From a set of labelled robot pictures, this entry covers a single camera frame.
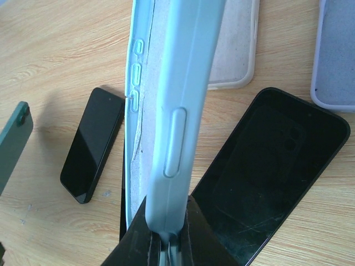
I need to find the green bare phone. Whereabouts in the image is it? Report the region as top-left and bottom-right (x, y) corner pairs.
(0, 101), (33, 193)

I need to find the light blue phone case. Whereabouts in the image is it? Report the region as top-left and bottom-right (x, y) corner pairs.
(124, 1), (225, 265)

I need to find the black bare phone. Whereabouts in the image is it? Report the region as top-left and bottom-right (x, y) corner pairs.
(119, 150), (126, 240)

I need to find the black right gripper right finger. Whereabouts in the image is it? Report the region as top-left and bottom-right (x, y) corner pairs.
(179, 196), (239, 266)

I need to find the lilac phone case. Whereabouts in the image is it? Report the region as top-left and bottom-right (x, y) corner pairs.
(310, 1), (354, 112)

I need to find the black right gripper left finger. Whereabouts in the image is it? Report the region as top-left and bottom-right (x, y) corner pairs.
(102, 199), (161, 266)

